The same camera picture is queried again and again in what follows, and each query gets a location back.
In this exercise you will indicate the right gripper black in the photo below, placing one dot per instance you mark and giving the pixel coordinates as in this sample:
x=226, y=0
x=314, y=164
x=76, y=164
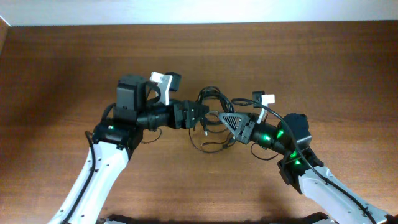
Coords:
x=244, y=131

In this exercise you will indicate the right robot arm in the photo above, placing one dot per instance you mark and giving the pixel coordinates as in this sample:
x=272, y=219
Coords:
x=302, y=169

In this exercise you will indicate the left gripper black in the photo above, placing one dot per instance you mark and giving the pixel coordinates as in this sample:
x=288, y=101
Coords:
x=185, y=122

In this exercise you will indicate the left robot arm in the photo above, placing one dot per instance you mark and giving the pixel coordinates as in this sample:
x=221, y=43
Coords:
x=141, y=104

